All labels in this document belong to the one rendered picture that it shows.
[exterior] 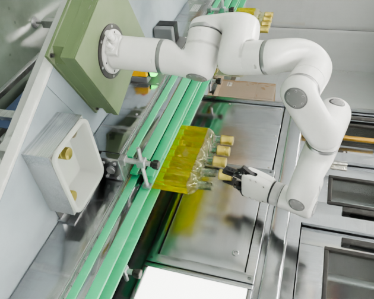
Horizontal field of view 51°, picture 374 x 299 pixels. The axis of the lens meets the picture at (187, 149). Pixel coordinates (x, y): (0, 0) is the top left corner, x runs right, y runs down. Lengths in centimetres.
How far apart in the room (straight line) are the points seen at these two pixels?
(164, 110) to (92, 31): 42
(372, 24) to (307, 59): 651
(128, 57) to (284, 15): 638
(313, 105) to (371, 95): 643
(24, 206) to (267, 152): 96
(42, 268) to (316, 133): 77
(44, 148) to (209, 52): 48
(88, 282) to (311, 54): 79
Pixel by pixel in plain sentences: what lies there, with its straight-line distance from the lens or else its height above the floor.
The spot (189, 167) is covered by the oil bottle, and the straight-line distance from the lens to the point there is 131.
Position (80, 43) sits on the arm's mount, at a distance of 106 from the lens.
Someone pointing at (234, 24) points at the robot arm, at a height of 120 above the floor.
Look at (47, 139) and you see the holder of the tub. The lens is 106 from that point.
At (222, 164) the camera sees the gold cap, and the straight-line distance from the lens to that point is 134.
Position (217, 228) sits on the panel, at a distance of 134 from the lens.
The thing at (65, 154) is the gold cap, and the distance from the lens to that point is 108.
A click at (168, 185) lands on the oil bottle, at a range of 130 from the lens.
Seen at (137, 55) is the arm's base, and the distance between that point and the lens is 111.
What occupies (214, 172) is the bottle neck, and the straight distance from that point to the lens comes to 131.
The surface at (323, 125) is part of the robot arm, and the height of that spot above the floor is 144.
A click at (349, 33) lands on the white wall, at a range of 752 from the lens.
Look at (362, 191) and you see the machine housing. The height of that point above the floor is 163.
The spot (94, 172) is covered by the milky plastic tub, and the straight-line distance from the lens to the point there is 122.
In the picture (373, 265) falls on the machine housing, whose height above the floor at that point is 165.
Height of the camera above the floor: 140
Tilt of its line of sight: 16 degrees down
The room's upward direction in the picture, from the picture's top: 98 degrees clockwise
